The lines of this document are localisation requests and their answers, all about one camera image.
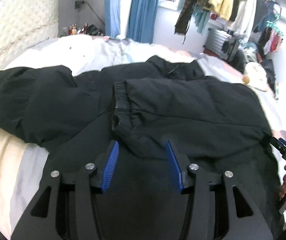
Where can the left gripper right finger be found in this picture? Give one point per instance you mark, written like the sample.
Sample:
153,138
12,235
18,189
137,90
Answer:
218,206

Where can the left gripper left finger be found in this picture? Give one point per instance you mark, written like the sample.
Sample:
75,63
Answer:
65,205

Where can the black jacket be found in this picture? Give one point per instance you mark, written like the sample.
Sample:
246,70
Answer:
219,125

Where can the pile of clothes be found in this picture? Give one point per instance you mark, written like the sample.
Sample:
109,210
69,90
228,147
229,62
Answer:
251,51

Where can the patchwork pastel quilt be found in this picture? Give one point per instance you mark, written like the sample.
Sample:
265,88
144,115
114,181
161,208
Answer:
21,164

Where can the cream cylindrical bolster pillow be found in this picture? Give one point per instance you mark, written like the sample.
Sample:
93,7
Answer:
255,76

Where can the teal clip hanger with socks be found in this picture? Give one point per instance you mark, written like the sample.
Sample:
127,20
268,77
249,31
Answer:
272,38

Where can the grey hard-shell suitcase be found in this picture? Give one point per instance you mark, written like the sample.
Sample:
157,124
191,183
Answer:
221,44

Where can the white hooded sweatshirt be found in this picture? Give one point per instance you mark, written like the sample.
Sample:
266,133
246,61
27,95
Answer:
243,24

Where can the teal hanging garment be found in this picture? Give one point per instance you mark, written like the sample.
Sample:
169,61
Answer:
201,18

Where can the yellow fleece jacket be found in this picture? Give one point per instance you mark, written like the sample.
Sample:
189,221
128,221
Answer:
224,1

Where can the brown plaid scarf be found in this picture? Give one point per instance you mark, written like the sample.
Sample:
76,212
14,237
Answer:
185,7

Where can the blue window curtain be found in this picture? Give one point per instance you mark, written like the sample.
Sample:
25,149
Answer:
141,20

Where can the cream quilted headboard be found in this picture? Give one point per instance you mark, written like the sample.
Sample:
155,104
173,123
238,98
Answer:
24,23

